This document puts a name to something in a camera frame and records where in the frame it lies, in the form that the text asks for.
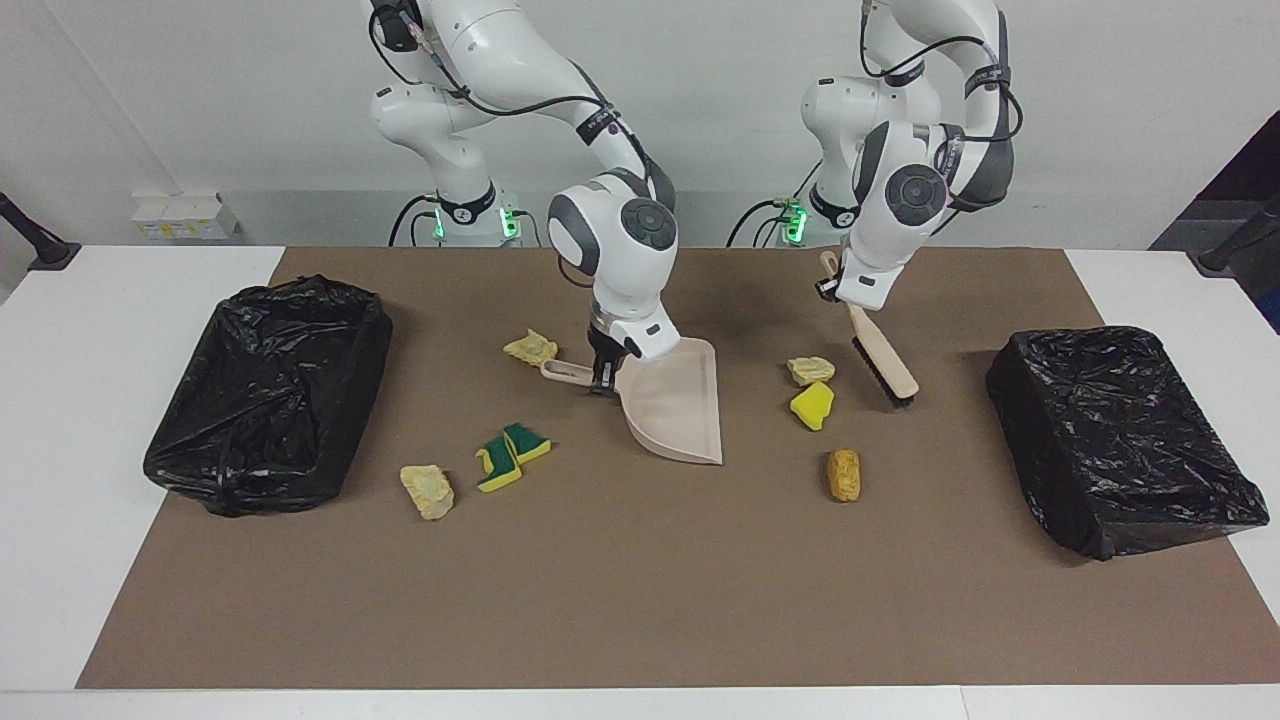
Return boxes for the green yellow sponge piece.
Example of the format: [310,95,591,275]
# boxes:
[503,423,553,464]
[475,437,523,494]

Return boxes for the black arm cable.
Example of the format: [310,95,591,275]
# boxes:
[860,0,1024,216]
[366,0,661,201]

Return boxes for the white wall socket box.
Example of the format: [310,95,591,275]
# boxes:
[132,192,241,241]

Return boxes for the black right base cable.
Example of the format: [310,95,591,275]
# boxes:
[388,195,441,248]

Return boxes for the bin with black bag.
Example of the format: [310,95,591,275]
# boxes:
[143,275,394,518]
[985,325,1271,561]

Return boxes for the black stand foot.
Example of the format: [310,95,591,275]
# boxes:
[0,192,81,271]
[1188,195,1280,278]

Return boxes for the beige hand brush black bristles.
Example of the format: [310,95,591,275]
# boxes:
[820,250,919,409]

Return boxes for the bright yellow sponge piece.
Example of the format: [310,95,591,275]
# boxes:
[789,380,836,432]

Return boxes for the orange brown sponge piece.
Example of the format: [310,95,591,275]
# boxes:
[826,448,862,503]

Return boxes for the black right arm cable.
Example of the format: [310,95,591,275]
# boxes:
[366,0,661,201]

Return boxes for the black base cable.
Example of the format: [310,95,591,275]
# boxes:
[725,160,826,248]
[388,195,441,248]

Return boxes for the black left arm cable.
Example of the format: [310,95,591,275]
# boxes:
[860,0,1024,216]

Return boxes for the beige plastic dustpan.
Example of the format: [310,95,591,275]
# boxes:
[540,337,724,467]

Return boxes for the black left base cable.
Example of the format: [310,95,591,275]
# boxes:
[725,160,826,248]

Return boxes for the brown table mat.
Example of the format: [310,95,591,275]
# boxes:
[75,247,1280,691]

